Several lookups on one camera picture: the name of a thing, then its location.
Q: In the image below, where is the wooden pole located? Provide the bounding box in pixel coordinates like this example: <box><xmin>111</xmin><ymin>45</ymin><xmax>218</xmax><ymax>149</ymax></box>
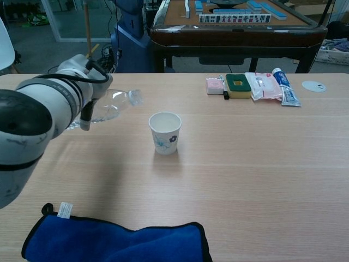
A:
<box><xmin>83</xmin><ymin>0</ymin><xmax>93</xmax><ymax>58</ymax></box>

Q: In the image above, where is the blue white toothpaste tube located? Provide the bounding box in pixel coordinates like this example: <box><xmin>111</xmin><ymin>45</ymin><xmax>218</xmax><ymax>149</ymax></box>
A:
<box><xmin>272</xmin><ymin>68</ymin><xmax>302</xmax><ymax>107</ymax></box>

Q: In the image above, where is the white chair with wooden legs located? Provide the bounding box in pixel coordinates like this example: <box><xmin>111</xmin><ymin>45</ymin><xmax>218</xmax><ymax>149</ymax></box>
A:
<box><xmin>0</xmin><ymin>16</ymin><xmax>20</xmax><ymax>74</ymax></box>

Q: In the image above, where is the black white marker pen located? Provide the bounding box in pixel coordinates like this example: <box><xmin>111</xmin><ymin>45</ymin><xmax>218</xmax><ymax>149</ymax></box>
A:
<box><xmin>219</xmin><ymin>74</ymin><xmax>231</xmax><ymax>100</ymax></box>

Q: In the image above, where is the white round lid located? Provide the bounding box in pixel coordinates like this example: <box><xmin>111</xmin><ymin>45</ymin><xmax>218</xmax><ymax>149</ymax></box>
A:
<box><xmin>302</xmin><ymin>80</ymin><xmax>327</xmax><ymax>93</ymax></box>

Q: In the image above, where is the black floor cable bundle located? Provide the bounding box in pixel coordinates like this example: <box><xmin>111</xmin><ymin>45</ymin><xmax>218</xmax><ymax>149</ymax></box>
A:
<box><xmin>92</xmin><ymin>43</ymin><xmax>118</xmax><ymax>74</ymax></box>

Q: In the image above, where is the pink white wet wipes pack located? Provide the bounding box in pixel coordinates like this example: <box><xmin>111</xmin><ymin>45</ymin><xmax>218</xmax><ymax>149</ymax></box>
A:
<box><xmin>244</xmin><ymin>72</ymin><xmax>284</xmax><ymax>102</ymax></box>

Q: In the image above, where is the white plastic basket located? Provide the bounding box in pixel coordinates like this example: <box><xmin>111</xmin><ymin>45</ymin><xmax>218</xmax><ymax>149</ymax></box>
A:
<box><xmin>316</xmin><ymin>40</ymin><xmax>349</xmax><ymax>66</ymax></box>

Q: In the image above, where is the green bag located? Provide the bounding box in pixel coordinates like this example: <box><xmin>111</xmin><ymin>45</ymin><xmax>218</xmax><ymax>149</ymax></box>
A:
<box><xmin>23</xmin><ymin>13</ymin><xmax>50</xmax><ymax>28</ymax></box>

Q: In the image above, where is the white paper cup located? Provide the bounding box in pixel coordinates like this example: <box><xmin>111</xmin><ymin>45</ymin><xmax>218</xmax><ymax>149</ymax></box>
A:
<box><xmin>148</xmin><ymin>111</ymin><xmax>183</xmax><ymax>156</ymax></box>

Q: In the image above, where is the blue cloth with black trim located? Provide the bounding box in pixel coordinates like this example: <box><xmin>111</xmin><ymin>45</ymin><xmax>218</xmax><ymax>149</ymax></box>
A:
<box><xmin>21</xmin><ymin>202</ymin><xmax>213</xmax><ymax>262</ymax></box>

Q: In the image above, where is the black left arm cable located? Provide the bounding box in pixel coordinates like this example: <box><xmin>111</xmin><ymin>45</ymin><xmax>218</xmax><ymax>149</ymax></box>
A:
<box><xmin>45</xmin><ymin>58</ymin><xmax>110</xmax><ymax>84</ymax></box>

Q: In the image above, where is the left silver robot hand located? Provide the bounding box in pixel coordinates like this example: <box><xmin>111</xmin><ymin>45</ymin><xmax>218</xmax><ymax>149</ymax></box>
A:
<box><xmin>80</xmin><ymin>98</ymin><xmax>95</xmax><ymax>131</ymax></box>

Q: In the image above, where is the small pink packet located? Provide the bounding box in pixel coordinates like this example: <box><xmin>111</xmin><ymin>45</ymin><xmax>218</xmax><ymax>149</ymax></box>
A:
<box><xmin>206</xmin><ymin>77</ymin><xmax>225</xmax><ymax>96</ymax></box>

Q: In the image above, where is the brown mahjong table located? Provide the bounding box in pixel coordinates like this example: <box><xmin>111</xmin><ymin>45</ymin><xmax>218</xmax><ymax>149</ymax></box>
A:
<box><xmin>149</xmin><ymin>0</ymin><xmax>328</xmax><ymax>74</ymax></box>

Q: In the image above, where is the green small box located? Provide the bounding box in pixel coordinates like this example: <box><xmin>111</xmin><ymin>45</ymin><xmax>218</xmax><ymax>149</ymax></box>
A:
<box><xmin>225</xmin><ymin>73</ymin><xmax>252</xmax><ymax>99</ymax></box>

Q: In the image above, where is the clear plastic bottle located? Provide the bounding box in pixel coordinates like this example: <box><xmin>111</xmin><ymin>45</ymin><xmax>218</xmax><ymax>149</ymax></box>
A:
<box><xmin>67</xmin><ymin>88</ymin><xmax>145</xmax><ymax>130</ymax></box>

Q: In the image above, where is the face-up mahjong tile row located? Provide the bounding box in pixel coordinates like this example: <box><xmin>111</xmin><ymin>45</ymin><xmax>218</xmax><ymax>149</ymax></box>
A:
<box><xmin>198</xmin><ymin>14</ymin><xmax>272</xmax><ymax>23</ymax></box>

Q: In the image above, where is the blue machine base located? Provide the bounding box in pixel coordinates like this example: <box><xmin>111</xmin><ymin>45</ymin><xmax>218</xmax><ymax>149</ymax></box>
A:
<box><xmin>110</xmin><ymin>0</ymin><xmax>153</xmax><ymax>74</ymax></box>

